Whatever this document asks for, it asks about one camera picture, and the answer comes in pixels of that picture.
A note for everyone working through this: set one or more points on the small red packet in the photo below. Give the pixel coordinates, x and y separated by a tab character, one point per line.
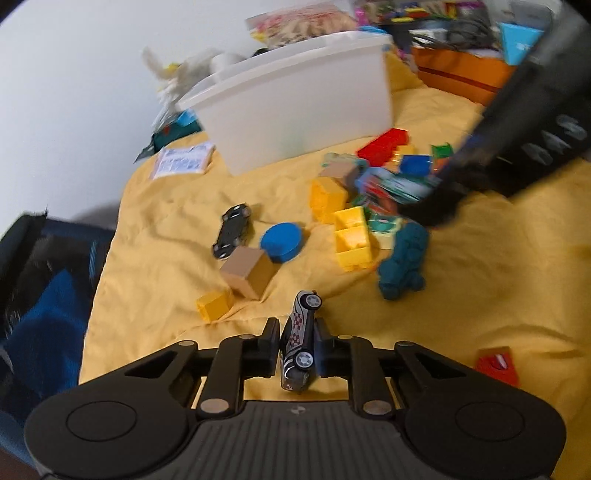
498	364

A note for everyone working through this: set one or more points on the tan toy brick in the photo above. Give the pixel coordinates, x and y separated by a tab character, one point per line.
339	174

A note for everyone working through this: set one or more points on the dark green pouch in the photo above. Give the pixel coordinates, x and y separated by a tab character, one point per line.
168	131

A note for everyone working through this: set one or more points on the white printed packet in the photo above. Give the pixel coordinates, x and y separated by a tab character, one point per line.
182	161

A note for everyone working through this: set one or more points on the yellow blanket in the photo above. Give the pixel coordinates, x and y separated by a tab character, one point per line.
485	277

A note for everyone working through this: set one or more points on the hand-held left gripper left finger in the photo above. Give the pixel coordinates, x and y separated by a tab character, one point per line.
272	344

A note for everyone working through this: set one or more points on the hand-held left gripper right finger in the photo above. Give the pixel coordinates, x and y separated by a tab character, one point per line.
322	346

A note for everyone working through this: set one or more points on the small yellow block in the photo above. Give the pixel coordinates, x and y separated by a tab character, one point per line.
214	304

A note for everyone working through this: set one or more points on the white plastic bin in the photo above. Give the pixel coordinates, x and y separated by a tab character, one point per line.
286	101

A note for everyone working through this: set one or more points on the plain wooden cube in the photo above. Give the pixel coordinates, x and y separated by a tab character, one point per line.
247	272

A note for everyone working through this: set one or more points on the blue round disc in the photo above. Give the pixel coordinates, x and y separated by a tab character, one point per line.
281	240

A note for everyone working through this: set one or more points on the silver black toy race car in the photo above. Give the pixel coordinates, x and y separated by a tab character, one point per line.
295	332

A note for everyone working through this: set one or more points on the blue toy brick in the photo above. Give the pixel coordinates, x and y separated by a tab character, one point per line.
415	165

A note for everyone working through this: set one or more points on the clear bag with tan pieces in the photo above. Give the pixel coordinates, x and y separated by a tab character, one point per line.
300	21

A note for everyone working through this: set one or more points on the pale teal toy brick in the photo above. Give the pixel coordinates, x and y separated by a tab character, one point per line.
341	158

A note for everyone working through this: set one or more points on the teal toy train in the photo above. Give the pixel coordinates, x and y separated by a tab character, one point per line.
401	263

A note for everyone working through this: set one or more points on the green toy block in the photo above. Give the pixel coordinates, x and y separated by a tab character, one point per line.
442	152

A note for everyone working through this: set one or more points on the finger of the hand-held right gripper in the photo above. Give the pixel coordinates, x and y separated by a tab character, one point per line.
443	203

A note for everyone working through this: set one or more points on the colourful toy pile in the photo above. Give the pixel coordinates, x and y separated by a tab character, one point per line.
406	9

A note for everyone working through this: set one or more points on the light blue box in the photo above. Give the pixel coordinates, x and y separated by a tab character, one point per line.
519	44

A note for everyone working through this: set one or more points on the orange cardboard box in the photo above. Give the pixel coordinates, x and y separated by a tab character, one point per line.
457	74

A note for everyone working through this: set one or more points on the white plastic bag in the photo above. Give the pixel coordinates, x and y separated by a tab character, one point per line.
178	76

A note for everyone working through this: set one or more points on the colourful picture cards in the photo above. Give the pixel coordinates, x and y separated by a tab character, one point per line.
392	184

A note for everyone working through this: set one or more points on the small yellow toy brick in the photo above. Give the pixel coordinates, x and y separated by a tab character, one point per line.
406	150

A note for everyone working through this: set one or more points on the long red toy brick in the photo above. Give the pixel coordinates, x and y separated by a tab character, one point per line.
381	147

